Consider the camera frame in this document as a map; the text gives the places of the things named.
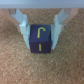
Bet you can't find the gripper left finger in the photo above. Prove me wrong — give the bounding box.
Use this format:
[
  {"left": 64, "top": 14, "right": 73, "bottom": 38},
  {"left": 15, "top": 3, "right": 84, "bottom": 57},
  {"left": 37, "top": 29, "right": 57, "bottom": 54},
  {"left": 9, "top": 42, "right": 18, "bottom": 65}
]
[{"left": 0, "top": 8, "right": 32, "bottom": 50}]

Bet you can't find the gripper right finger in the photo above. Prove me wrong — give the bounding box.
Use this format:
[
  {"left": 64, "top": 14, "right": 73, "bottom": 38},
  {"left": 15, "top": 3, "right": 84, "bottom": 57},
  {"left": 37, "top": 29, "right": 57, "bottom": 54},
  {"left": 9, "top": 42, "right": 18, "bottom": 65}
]
[{"left": 50, "top": 8, "right": 78, "bottom": 49}]

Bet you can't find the purple block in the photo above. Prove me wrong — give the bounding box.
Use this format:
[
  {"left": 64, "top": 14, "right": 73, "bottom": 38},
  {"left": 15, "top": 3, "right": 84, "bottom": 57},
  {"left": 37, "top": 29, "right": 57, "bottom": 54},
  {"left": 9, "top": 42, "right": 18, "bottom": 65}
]
[{"left": 28, "top": 23, "right": 54, "bottom": 54}]

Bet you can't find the white cabinet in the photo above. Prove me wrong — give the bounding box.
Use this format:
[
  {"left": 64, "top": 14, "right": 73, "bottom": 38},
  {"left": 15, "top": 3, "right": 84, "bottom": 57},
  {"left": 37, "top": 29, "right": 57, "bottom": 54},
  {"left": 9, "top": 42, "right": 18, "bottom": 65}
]
[{"left": 0, "top": 0, "right": 84, "bottom": 10}]

